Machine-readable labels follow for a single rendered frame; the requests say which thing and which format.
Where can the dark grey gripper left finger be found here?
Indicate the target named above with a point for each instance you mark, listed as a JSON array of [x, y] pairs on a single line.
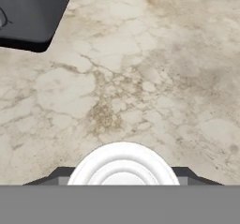
[[59, 174]]

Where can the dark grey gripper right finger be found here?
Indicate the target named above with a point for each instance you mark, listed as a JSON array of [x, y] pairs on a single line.
[[184, 175]]

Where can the black hob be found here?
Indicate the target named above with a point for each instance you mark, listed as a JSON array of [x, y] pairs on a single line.
[[29, 12]]

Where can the white round ringed object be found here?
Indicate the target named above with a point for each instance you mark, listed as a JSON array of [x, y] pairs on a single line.
[[123, 167]]

